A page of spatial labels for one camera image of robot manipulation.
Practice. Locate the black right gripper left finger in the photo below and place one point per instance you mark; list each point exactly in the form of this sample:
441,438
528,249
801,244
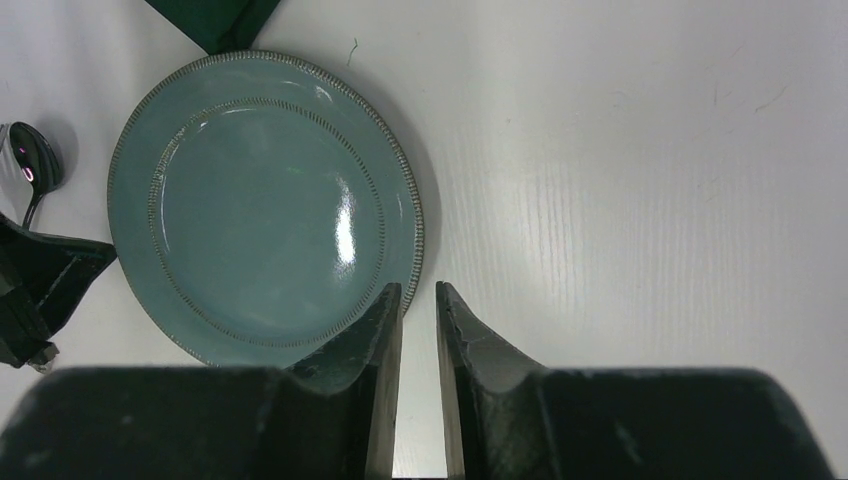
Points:
329,416

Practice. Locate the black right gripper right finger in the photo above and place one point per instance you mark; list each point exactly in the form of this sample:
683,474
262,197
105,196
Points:
506,416

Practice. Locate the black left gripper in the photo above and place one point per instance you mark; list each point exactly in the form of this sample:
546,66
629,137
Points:
43,279

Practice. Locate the teal ceramic dinner plate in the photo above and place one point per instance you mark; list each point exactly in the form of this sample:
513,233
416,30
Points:
259,205

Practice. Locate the dark green cloth placemat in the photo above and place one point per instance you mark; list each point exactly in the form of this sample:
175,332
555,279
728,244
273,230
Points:
218,26

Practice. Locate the black spoon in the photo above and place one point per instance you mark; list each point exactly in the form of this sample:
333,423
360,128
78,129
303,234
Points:
38,162

